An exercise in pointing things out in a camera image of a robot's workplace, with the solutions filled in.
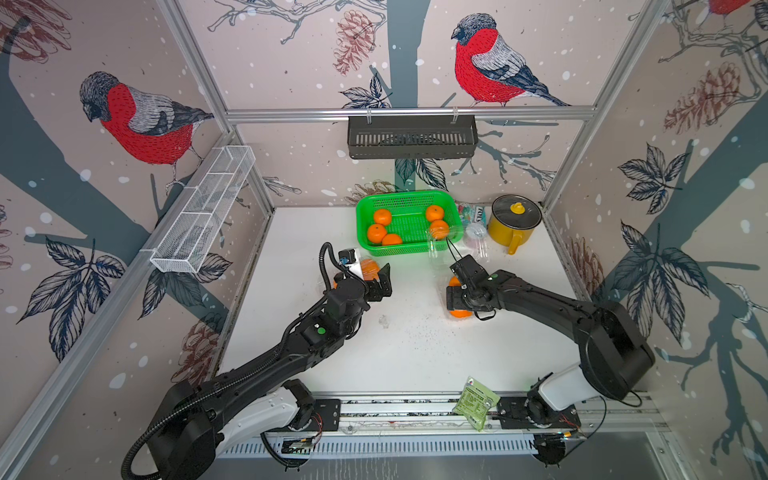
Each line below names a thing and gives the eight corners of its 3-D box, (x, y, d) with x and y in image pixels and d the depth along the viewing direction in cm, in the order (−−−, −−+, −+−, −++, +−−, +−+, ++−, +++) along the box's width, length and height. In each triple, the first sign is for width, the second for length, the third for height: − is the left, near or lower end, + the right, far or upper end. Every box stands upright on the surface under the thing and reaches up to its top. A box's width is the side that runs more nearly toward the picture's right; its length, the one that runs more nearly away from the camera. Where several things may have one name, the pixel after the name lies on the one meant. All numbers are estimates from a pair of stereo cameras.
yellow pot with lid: (473, 234, 113) (480, 211, 103) (499, 208, 122) (508, 185, 112) (511, 258, 106) (523, 236, 96) (536, 229, 115) (549, 205, 105)
